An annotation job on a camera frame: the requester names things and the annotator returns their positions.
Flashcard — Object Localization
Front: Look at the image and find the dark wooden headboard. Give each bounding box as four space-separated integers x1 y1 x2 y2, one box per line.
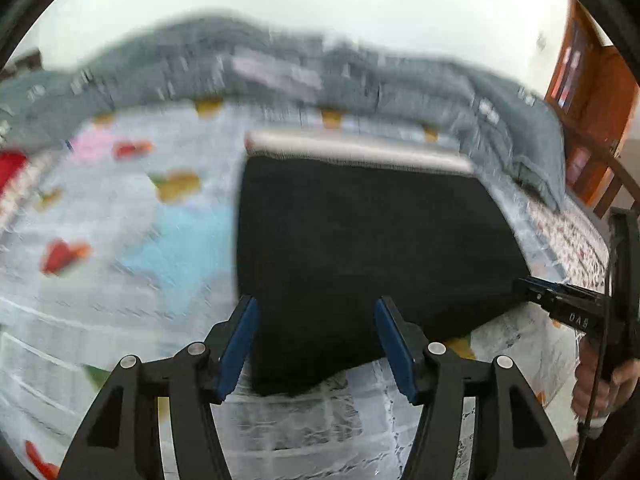
0 49 42 80

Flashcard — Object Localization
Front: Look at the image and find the floral bed sheet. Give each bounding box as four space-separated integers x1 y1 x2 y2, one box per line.
1 152 608 292

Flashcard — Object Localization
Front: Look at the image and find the person's right hand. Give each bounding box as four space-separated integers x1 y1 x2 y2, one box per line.
570 337 639 419

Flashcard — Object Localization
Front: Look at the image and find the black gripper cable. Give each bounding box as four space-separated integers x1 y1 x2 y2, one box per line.
569 238 624 470

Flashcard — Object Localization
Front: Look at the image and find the black pants white striped waistband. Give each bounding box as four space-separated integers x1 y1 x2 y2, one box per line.
235 128 529 396

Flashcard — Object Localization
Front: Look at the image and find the grey plush blanket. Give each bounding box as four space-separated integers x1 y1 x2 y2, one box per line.
1 15 565 210

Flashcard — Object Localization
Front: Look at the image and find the red pillow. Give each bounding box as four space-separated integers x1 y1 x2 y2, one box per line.
0 151 28 193

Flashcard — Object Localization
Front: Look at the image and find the brown wooden shelf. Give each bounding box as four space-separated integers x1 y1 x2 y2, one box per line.
546 0 639 219

